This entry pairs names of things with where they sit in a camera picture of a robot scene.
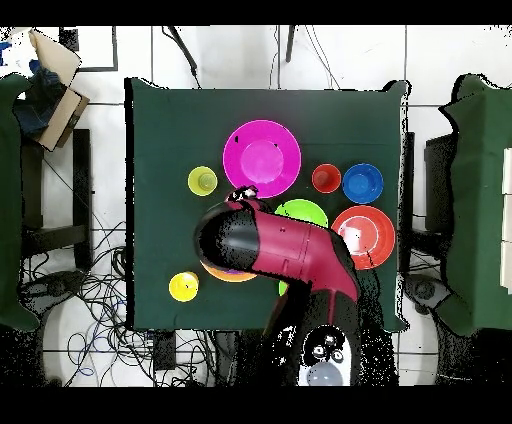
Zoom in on large green plastic bowl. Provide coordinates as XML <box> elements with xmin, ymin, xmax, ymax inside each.
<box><xmin>274</xmin><ymin>198</ymin><xmax>330</xmax><ymax>229</ymax></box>

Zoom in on pink plastic bowl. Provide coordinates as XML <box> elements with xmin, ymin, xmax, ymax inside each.
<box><xmin>222</xmin><ymin>119</ymin><xmax>302</xmax><ymax>200</ymax></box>

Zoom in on pale yellow plastic cup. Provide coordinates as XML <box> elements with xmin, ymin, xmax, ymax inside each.
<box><xmin>187</xmin><ymin>165</ymin><xmax>219</xmax><ymax>197</ymax></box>

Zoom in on red plastic cup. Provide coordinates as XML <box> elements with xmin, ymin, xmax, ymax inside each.
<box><xmin>311</xmin><ymin>162</ymin><xmax>342</xmax><ymax>195</ymax></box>

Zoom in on orange-yellow plastic cup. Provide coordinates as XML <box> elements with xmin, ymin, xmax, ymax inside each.
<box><xmin>168</xmin><ymin>270</ymin><xmax>200</xmax><ymax>303</ymax></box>

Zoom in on dark green tablecloth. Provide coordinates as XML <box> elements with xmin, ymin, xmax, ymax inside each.
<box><xmin>124</xmin><ymin>76</ymin><xmax>411</xmax><ymax>332</ymax></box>

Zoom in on red plastic bowl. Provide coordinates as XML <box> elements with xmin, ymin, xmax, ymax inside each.
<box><xmin>330</xmin><ymin>204</ymin><xmax>397</xmax><ymax>271</ymax></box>

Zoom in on black power adapter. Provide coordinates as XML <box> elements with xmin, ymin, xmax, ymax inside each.
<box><xmin>152</xmin><ymin>330</ymin><xmax>178</xmax><ymax>372</ymax></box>

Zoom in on black tripod leg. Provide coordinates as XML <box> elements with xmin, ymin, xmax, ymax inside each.
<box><xmin>284</xmin><ymin>25</ymin><xmax>298</xmax><ymax>64</ymax></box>
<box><xmin>161</xmin><ymin>25</ymin><xmax>202</xmax><ymax>89</ymax></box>

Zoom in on black chair base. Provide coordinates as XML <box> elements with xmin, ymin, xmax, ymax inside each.
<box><xmin>19</xmin><ymin>269</ymin><xmax>87</xmax><ymax>317</ymax></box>
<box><xmin>403</xmin><ymin>273</ymin><xmax>453</xmax><ymax>315</ymax></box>

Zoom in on green cloth covered table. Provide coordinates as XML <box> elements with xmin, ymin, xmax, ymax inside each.
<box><xmin>437</xmin><ymin>73</ymin><xmax>512</xmax><ymax>337</ymax></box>
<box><xmin>0</xmin><ymin>73</ymin><xmax>41</xmax><ymax>333</ymax></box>

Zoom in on dark blue cloth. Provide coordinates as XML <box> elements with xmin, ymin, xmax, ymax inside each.
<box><xmin>11</xmin><ymin>59</ymin><xmax>67</xmax><ymax>139</ymax></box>

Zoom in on white blocks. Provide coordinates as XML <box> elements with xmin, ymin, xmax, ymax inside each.
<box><xmin>499</xmin><ymin>146</ymin><xmax>512</xmax><ymax>295</ymax></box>

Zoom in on cardboard box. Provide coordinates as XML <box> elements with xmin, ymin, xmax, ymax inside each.
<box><xmin>27</xmin><ymin>28</ymin><xmax>91</xmax><ymax>153</ymax></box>

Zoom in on tangle of floor cables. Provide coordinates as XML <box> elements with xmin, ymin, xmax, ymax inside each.
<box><xmin>19</xmin><ymin>219</ymin><xmax>219</xmax><ymax>387</ymax></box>

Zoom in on black stool frame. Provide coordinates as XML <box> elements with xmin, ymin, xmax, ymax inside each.
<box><xmin>19</xmin><ymin>127</ymin><xmax>94</xmax><ymax>271</ymax></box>

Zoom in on black metal frame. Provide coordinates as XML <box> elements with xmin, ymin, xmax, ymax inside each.
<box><xmin>58</xmin><ymin>25</ymin><xmax>120</xmax><ymax>73</ymax></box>

